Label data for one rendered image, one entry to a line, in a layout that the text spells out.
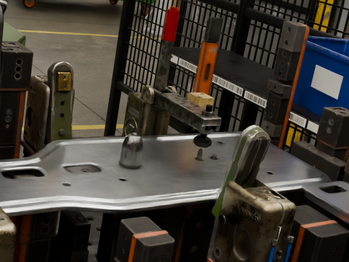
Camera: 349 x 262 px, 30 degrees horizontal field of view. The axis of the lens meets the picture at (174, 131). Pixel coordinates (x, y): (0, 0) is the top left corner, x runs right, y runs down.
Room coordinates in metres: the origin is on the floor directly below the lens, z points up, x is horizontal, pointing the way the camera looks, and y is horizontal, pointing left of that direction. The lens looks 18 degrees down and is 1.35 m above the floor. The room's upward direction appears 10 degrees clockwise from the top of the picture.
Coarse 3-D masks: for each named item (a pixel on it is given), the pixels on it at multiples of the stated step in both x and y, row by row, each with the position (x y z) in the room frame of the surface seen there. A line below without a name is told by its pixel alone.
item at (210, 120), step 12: (156, 96) 1.05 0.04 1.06; (168, 96) 1.03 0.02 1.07; (180, 96) 1.05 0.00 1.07; (168, 108) 1.02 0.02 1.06; (180, 108) 0.99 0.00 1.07; (192, 108) 0.99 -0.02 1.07; (192, 120) 0.96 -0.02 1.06; (204, 120) 0.94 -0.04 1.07; (216, 120) 0.96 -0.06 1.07; (204, 132) 0.96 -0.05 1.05; (204, 144) 0.95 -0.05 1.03
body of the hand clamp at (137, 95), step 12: (132, 96) 1.09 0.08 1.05; (132, 108) 1.09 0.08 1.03; (144, 108) 1.06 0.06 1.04; (156, 108) 1.08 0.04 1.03; (132, 120) 1.08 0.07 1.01; (144, 120) 1.06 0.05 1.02; (156, 120) 1.07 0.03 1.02; (168, 120) 1.08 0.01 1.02; (132, 132) 1.08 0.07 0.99; (144, 132) 1.06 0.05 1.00; (156, 132) 1.07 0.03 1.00
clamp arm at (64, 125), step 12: (48, 72) 0.99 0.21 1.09; (60, 72) 0.98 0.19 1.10; (72, 72) 0.99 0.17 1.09; (48, 84) 0.98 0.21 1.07; (60, 84) 0.97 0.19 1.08; (72, 84) 0.99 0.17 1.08; (60, 96) 0.98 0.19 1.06; (72, 96) 0.99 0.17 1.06; (48, 108) 0.97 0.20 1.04; (60, 108) 0.97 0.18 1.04; (72, 108) 0.98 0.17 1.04; (48, 120) 0.97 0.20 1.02; (60, 120) 0.97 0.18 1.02; (48, 132) 0.97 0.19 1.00; (60, 132) 0.96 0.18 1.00
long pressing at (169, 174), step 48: (48, 144) 0.90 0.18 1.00; (96, 144) 0.95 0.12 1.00; (144, 144) 0.99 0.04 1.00; (192, 144) 1.03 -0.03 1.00; (0, 192) 0.72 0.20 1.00; (48, 192) 0.75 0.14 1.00; (96, 192) 0.77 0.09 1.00; (144, 192) 0.80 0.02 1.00; (192, 192) 0.83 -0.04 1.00; (288, 192) 0.92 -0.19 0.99
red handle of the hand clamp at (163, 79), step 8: (176, 8) 1.07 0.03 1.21; (168, 16) 1.07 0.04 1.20; (176, 16) 1.07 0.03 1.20; (168, 24) 1.07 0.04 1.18; (176, 24) 1.07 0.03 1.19; (168, 32) 1.07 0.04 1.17; (176, 32) 1.08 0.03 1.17; (168, 40) 1.07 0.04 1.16; (168, 48) 1.07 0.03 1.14; (160, 56) 1.07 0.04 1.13; (168, 56) 1.07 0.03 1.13; (160, 64) 1.07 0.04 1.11; (168, 64) 1.07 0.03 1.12; (160, 72) 1.07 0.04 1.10; (160, 80) 1.07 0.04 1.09; (160, 88) 1.07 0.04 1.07
